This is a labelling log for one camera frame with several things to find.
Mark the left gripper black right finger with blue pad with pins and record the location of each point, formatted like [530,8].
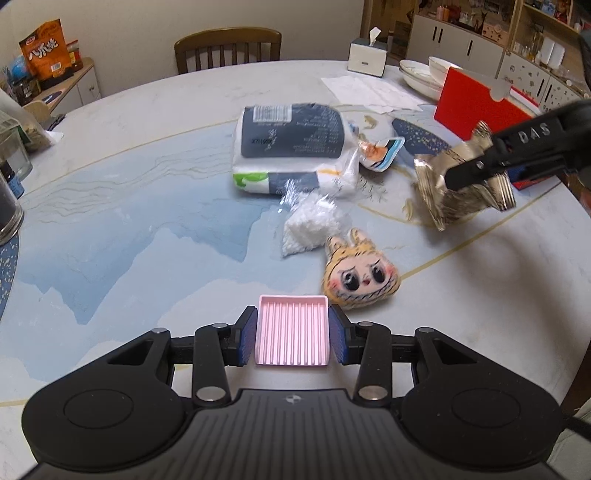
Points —
[369,346]

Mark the wooden shelf unit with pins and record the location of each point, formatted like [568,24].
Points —
[519,27]

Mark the red white cardboard box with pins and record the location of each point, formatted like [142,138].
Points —
[467,99]

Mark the white speckled cabinet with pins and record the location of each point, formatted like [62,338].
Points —
[543,88]

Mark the gold foil packet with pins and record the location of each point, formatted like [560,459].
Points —
[447,206]

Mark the white paper napkin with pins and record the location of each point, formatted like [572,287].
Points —
[377,95]

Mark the navy white tissue pack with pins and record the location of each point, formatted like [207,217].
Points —
[307,146]

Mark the pink ridged soap tray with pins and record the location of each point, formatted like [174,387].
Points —
[292,331]

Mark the white side cabinet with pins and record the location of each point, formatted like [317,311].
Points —
[81,89]

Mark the glass jar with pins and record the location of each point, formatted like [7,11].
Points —
[11,213]

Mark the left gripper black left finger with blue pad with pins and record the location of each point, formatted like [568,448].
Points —
[216,347]

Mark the white bowl gold rim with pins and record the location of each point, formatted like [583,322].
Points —
[439,69]

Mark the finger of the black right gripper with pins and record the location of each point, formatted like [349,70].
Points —
[473,172]

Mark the white cabinet black handles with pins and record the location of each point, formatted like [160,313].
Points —
[433,38]

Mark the orange snack bag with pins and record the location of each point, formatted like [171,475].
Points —
[46,53]

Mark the bag of white beads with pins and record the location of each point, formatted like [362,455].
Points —
[313,217]

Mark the brown wooden chair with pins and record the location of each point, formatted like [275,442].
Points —
[227,47]

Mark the small cartoon snack pouch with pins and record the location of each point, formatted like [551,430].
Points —
[379,156]

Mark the yellow plush doll face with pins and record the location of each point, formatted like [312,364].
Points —
[357,273]

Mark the green white tissue box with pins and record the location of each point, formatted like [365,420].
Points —
[367,55]

